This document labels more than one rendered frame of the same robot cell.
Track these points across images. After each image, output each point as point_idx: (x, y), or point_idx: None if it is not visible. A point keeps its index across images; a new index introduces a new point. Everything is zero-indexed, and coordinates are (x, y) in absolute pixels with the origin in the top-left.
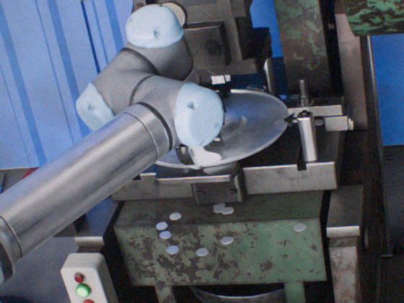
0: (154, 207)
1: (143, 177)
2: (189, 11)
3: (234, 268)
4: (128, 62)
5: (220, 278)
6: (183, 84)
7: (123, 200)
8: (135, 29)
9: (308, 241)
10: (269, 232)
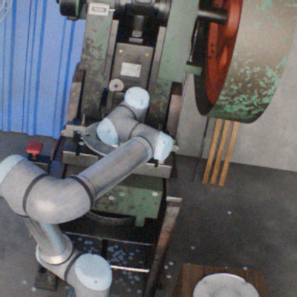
0: (83, 170)
1: (80, 155)
2: (125, 84)
3: (115, 206)
4: (126, 112)
5: (107, 209)
6: (158, 131)
7: (66, 163)
8: (131, 98)
9: (154, 200)
10: (138, 192)
